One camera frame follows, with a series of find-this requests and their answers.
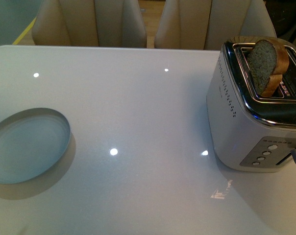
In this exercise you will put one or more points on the brown bread slice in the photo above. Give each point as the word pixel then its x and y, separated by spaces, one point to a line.
pixel 267 61

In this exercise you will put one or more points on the white round plate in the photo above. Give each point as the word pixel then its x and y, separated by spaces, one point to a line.
pixel 31 142

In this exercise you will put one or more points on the cream chrome two-slot toaster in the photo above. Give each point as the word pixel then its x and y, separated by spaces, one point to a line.
pixel 250 132

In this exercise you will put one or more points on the beige chair right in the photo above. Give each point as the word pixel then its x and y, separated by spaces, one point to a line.
pixel 207 24

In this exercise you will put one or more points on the beige chair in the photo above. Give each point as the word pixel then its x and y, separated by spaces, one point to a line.
pixel 90 23
pixel 207 24

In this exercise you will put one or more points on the beige chair left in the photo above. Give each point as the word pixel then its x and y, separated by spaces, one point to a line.
pixel 90 23

